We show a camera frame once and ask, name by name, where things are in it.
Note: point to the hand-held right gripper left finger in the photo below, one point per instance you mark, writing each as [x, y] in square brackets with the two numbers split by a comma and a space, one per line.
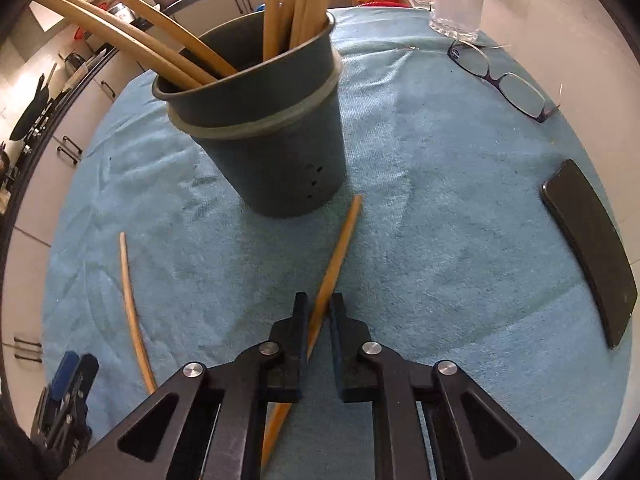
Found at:
[300, 340]

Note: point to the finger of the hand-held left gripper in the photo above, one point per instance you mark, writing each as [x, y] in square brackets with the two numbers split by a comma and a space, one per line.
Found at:
[65, 375]

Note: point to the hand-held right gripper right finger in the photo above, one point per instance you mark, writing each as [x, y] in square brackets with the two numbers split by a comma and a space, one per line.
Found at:
[336, 350]

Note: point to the dark grey utensil holder cup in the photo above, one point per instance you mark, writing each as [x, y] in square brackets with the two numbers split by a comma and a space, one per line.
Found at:
[280, 160]

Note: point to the blue towel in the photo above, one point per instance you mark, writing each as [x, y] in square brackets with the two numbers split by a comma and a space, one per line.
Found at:
[425, 260]

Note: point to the beige base cabinets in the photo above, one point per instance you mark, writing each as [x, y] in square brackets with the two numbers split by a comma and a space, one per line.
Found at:
[75, 125]

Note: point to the black wok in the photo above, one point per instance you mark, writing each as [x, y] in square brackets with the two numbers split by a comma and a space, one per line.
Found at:
[30, 110]

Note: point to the black smartphone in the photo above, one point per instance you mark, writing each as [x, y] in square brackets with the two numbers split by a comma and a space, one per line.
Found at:
[590, 245]

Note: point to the black electric kettle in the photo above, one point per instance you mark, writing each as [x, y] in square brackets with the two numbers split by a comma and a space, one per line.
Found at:
[74, 62]

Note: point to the purple-framed eyeglasses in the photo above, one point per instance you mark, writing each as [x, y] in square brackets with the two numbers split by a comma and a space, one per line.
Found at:
[520, 92]

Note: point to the red plastic basket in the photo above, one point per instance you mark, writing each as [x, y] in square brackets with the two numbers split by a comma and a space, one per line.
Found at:
[380, 4]

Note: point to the clear glass mug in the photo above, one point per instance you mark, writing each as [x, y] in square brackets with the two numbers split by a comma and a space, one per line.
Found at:
[460, 10]

